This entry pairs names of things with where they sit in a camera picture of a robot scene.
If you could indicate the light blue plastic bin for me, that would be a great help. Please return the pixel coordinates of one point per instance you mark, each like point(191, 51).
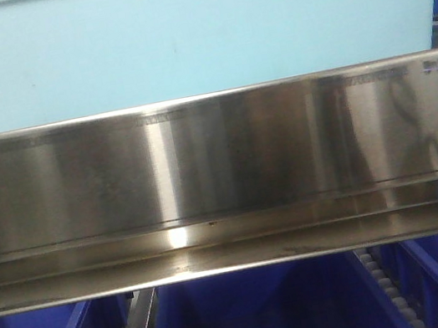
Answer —
point(62, 59)

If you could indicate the dark blue bin lower middle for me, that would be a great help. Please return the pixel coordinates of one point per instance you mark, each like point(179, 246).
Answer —
point(332, 291)

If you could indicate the white roller track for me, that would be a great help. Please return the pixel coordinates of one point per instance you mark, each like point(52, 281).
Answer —
point(389, 288)

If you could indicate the stainless steel shelf rail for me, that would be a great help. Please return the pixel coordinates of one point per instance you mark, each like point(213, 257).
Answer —
point(171, 191)

